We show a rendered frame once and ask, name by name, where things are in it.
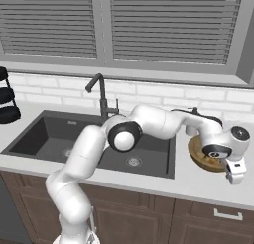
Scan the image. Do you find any dark grey dishwasher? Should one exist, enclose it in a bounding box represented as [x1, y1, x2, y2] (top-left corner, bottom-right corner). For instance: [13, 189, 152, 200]
[0, 174, 33, 244]

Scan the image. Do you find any brown drawer front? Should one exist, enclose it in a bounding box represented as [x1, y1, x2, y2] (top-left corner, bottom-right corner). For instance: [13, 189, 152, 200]
[172, 197, 254, 226]

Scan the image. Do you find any grey window frame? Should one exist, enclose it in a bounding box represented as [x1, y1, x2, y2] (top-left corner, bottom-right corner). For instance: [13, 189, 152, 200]
[0, 0, 254, 89]

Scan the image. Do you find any brown narrow cupboard door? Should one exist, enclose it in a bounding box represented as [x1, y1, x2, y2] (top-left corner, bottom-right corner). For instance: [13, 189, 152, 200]
[0, 170, 64, 244]

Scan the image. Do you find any grey narrow window blind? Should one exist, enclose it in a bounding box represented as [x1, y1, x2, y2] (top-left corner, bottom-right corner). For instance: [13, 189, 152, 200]
[0, 0, 99, 60]

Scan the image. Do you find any brown panel under sink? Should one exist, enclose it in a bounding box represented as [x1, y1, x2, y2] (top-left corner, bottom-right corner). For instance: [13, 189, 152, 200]
[78, 183, 177, 209]

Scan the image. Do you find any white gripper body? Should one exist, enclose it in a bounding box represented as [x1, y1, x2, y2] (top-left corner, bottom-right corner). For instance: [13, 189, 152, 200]
[225, 168, 247, 185]

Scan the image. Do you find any white drawer handle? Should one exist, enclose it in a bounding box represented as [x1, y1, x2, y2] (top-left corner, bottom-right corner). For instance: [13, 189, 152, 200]
[212, 207, 244, 222]

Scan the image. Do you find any grey wide window blind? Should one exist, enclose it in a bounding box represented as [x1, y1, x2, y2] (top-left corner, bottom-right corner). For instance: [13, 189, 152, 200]
[109, 0, 245, 66]

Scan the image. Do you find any dark grey double sink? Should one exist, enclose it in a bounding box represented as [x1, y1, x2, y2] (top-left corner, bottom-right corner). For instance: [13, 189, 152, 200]
[0, 109, 177, 181]

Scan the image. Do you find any black sink tap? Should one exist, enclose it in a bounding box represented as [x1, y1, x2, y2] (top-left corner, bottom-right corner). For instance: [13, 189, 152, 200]
[84, 72, 120, 122]

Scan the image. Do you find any brown wooden bowl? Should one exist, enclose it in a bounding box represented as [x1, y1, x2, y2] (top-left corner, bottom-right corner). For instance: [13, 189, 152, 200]
[187, 135, 232, 174]

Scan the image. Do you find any black tiered wire stand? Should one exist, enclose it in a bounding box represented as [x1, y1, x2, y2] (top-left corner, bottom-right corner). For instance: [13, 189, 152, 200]
[0, 65, 22, 125]

